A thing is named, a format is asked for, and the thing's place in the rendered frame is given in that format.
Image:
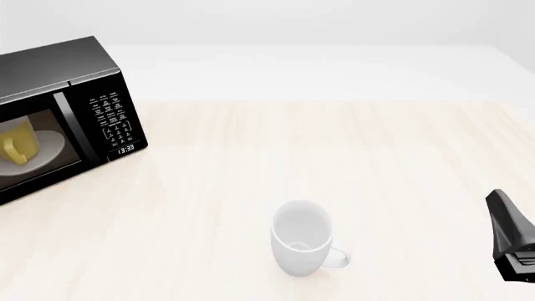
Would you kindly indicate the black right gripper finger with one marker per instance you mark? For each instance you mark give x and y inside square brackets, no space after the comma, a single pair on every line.
[507,222]

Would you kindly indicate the yellow and white mug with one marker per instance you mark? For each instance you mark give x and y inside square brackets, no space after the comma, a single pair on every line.
[18,141]

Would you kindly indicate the plain white mug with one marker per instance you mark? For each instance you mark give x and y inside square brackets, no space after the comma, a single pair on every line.
[299,244]

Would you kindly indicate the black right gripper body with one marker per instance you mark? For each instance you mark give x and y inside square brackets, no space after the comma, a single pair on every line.
[518,266]

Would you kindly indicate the white round plate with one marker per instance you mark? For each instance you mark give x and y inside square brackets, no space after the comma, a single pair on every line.
[48,147]

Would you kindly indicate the black microwave oven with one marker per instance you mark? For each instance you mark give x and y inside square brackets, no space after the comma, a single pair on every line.
[102,119]

